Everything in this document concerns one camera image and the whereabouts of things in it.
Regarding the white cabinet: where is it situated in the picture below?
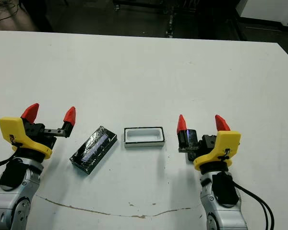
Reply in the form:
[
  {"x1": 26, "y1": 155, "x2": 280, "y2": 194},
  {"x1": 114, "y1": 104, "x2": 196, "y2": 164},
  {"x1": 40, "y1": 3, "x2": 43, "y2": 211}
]
[{"x1": 235, "y1": 0, "x2": 288, "y2": 27}]

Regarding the glossy black box lid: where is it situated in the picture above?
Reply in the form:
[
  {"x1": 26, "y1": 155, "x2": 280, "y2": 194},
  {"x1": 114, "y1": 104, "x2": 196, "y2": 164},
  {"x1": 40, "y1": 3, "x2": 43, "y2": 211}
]
[{"x1": 69, "y1": 125, "x2": 118, "y2": 175}]

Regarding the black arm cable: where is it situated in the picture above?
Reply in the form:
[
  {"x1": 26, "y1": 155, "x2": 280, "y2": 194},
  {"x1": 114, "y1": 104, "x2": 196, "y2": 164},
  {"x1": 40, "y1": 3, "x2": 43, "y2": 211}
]
[
  {"x1": 234, "y1": 181, "x2": 276, "y2": 230},
  {"x1": 0, "y1": 150, "x2": 19, "y2": 178},
  {"x1": 237, "y1": 188, "x2": 268, "y2": 230}
]

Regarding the thin black floor cable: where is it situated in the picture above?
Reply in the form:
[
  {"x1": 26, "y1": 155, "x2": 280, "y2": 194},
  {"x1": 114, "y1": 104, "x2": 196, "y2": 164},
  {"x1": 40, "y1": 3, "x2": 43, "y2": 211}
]
[{"x1": 0, "y1": 0, "x2": 23, "y2": 27}]

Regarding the slotted metal post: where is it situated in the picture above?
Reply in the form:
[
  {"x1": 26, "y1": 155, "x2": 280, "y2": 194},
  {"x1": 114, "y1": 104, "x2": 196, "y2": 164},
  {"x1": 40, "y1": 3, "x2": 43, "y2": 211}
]
[{"x1": 165, "y1": 13, "x2": 176, "y2": 38}]

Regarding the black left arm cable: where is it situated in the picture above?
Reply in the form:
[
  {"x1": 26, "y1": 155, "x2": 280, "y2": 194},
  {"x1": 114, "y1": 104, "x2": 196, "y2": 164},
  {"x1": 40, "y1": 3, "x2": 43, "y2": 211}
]
[{"x1": 0, "y1": 150, "x2": 19, "y2": 178}]

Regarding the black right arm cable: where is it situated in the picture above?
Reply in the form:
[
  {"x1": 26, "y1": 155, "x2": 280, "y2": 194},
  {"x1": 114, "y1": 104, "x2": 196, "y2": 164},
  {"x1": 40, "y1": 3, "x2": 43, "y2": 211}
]
[
  {"x1": 234, "y1": 181, "x2": 276, "y2": 230},
  {"x1": 237, "y1": 188, "x2": 268, "y2": 230}
]

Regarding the black camera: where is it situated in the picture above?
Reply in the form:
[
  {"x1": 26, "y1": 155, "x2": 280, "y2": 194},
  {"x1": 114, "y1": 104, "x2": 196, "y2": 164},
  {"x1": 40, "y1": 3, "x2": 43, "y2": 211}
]
[{"x1": 186, "y1": 128, "x2": 200, "y2": 161}]

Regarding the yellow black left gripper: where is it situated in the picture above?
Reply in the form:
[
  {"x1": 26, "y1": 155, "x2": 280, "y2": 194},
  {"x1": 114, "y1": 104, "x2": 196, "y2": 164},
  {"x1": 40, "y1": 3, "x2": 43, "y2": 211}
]
[{"x1": 0, "y1": 103, "x2": 77, "y2": 160}]

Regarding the white box base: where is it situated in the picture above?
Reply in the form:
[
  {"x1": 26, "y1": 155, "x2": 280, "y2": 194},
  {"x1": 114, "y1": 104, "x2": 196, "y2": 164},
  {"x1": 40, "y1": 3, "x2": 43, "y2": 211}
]
[{"x1": 123, "y1": 126, "x2": 166, "y2": 149}]

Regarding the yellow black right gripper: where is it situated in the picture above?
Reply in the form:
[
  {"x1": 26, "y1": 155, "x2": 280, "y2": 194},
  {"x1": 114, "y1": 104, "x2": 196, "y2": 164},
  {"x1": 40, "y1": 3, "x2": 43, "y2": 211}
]
[{"x1": 177, "y1": 114, "x2": 242, "y2": 171}]

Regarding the black metal cart frame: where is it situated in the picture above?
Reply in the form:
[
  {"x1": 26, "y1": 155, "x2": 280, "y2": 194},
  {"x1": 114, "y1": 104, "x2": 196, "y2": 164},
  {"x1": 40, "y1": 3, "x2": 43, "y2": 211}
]
[{"x1": 112, "y1": 0, "x2": 247, "y2": 41}]

